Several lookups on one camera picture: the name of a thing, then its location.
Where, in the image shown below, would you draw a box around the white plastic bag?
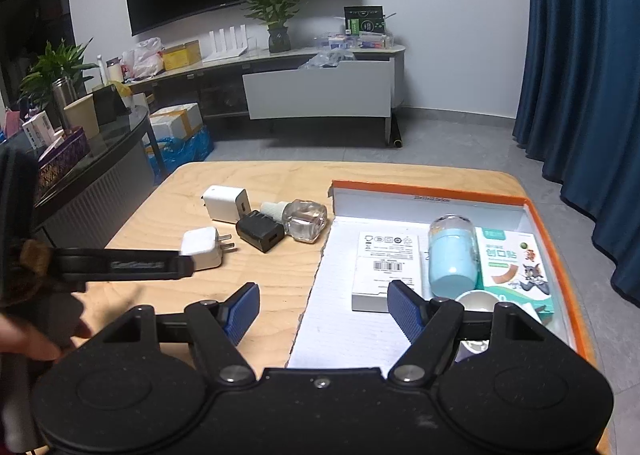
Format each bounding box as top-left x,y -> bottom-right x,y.
121,37 -> 166,80

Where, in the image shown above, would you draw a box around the green plant beside steel tumbler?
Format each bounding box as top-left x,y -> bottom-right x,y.
17,38 -> 99,110

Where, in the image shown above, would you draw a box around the light blue toothpick holder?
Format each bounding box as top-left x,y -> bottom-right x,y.
428,214 -> 482,297

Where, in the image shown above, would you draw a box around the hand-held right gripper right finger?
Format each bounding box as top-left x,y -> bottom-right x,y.
387,280 -> 548,383

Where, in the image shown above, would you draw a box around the yellow box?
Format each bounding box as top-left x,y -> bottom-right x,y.
162,41 -> 203,72

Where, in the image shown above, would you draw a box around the green black box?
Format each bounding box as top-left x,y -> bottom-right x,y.
343,5 -> 386,36

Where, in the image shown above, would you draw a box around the orange white cardboard box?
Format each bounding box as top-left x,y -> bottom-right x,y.
287,179 -> 599,372

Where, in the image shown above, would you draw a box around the beige cup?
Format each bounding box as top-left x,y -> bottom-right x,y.
62,95 -> 101,140

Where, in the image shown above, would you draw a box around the group of small boxes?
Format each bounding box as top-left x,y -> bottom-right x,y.
312,30 -> 396,52

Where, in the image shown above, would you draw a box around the black wall charger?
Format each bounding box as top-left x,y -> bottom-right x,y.
235,209 -> 286,254

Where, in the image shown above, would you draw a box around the blue plastic bag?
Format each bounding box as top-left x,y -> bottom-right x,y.
144,125 -> 215,174

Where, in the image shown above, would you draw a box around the long tv cabinet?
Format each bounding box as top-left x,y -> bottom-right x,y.
122,42 -> 407,146

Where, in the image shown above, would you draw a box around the pink paper bag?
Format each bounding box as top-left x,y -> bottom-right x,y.
2,107 -> 23,138

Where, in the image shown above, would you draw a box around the green white bandage box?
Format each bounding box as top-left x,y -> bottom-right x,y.
474,226 -> 556,319

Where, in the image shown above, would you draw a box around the purple patterned tissue box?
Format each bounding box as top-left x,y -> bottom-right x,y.
35,126 -> 91,186

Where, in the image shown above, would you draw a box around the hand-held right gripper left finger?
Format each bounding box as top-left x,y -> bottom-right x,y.
102,282 -> 261,383

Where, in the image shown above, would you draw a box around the white cabinet drawer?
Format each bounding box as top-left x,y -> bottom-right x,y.
242,58 -> 394,121

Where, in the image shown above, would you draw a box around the clear liquid bottle white cap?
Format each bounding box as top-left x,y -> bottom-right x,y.
259,198 -> 329,244

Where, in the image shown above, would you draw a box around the dark blue curtain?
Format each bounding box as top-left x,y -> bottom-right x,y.
512,0 -> 640,316

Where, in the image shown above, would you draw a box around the clear plastic bags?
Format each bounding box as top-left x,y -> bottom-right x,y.
299,51 -> 356,71

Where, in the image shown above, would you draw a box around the white router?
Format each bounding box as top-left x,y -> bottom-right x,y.
202,24 -> 251,64

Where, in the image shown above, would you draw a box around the stainless steel tumbler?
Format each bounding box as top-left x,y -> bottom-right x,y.
51,77 -> 79,128

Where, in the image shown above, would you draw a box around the white printed boxes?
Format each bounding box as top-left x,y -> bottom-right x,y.
22,110 -> 56,149

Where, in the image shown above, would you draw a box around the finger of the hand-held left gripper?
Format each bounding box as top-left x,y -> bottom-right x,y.
52,248 -> 196,281

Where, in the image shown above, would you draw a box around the green plant in dark vase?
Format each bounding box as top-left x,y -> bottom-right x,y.
242,0 -> 309,30

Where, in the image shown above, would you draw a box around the white adapter box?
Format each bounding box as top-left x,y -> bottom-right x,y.
351,231 -> 420,312

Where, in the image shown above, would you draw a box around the white cube charger with prongs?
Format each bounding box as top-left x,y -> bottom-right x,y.
179,227 -> 237,272

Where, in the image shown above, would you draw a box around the white foam box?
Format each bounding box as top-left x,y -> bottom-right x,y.
145,102 -> 206,144

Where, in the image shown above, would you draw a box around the white wall charger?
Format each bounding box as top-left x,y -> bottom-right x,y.
202,185 -> 249,224

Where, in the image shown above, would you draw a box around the white plug-in repellent device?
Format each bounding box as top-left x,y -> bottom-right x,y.
452,289 -> 544,364

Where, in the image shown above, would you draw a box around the dark plant vase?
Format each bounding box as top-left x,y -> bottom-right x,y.
266,25 -> 291,54

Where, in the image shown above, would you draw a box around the person's left hand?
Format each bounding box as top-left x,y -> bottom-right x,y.
0,316 -> 65,362

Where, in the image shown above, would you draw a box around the dark round ribbed table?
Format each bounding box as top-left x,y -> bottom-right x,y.
30,105 -> 168,261

